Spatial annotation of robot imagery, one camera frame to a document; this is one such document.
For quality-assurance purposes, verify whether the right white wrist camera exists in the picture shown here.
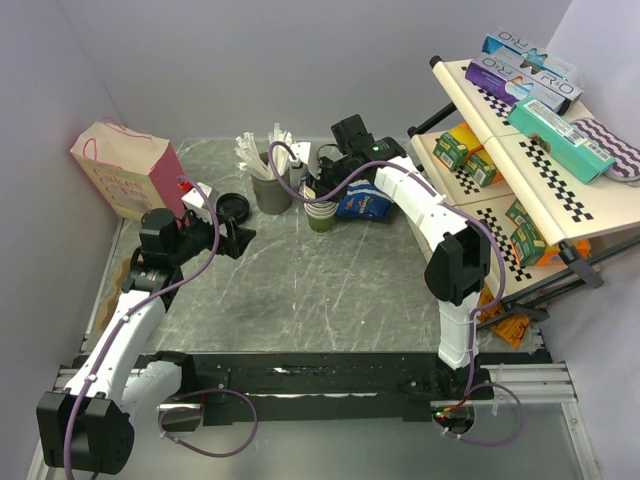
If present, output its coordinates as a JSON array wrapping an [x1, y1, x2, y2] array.
[[290, 141, 312, 169]]

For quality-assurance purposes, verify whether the orange chips bag lower shelf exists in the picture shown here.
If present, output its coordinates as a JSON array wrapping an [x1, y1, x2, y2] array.
[[536, 239, 591, 266]]

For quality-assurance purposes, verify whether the stack of green paper cups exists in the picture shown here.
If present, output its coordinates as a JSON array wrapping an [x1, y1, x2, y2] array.
[[304, 201, 338, 233]]

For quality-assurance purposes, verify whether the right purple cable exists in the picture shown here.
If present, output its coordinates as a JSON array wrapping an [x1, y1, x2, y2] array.
[[267, 141, 526, 446]]

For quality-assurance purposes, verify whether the orange snack packet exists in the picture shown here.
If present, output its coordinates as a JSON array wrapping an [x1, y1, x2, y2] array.
[[477, 303, 531, 350]]

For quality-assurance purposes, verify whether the purple toothpaste box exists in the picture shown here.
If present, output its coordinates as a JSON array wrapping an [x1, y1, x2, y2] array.
[[465, 53, 583, 115]]

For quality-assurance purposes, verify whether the green box lower shelf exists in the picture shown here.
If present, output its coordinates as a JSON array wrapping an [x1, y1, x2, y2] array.
[[506, 199, 547, 266]]

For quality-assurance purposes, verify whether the aluminium rail frame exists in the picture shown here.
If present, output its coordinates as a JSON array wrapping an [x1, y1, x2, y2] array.
[[25, 361, 601, 480]]

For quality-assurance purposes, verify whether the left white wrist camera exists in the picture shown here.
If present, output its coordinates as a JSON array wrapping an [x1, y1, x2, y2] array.
[[181, 182, 219, 224]]

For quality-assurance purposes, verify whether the green yellow box upper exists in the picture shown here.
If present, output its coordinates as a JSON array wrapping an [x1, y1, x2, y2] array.
[[433, 123, 484, 172]]

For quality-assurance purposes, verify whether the teal box with barcode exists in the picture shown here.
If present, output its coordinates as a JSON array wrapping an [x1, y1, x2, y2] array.
[[508, 98, 615, 184]]

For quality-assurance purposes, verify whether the stack of black lids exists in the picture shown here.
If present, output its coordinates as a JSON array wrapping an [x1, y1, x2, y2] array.
[[216, 193, 250, 224]]

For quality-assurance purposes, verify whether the purple wavy striped pouch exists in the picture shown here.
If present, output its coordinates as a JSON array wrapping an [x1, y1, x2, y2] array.
[[572, 118, 639, 186]]

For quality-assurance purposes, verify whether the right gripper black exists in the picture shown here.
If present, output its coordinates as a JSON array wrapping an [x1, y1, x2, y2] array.
[[304, 155, 356, 205]]

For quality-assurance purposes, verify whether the blue chips bag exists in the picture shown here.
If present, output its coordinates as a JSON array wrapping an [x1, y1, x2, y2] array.
[[336, 180, 392, 220]]

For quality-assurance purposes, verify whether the purple cable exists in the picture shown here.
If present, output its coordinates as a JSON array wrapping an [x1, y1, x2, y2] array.
[[62, 174, 259, 474], [267, 141, 526, 446]]

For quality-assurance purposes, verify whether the cardboard cup carrier tray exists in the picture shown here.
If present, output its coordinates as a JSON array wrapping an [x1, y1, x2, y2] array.
[[96, 258, 130, 334]]

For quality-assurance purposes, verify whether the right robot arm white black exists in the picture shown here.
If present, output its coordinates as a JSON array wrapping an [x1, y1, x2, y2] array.
[[306, 114, 491, 399]]

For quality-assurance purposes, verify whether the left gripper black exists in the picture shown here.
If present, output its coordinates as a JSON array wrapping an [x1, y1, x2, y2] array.
[[168, 207, 255, 265]]

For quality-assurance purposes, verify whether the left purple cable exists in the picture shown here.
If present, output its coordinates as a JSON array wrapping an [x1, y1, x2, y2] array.
[[62, 174, 259, 474]]

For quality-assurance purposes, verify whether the beige tiered shelf rack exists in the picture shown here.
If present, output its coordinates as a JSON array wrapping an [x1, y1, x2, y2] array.
[[408, 56, 639, 321]]

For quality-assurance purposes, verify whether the pink paper gift bag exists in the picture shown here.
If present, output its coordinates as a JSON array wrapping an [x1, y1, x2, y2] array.
[[70, 117, 184, 220]]

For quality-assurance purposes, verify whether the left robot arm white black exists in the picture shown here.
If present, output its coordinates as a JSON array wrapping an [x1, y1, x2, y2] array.
[[36, 208, 256, 476]]

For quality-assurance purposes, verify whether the blue toothpaste box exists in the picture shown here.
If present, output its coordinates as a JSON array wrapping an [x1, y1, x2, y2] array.
[[482, 28, 581, 82]]

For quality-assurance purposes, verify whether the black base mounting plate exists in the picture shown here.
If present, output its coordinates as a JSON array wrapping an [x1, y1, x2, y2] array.
[[134, 351, 496, 427]]

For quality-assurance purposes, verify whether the green yellow box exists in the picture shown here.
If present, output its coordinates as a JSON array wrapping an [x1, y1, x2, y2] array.
[[433, 123, 484, 172], [463, 149, 503, 188]]

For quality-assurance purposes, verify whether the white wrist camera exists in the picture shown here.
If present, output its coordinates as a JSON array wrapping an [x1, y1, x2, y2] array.
[[181, 182, 219, 224], [290, 141, 312, 169]]

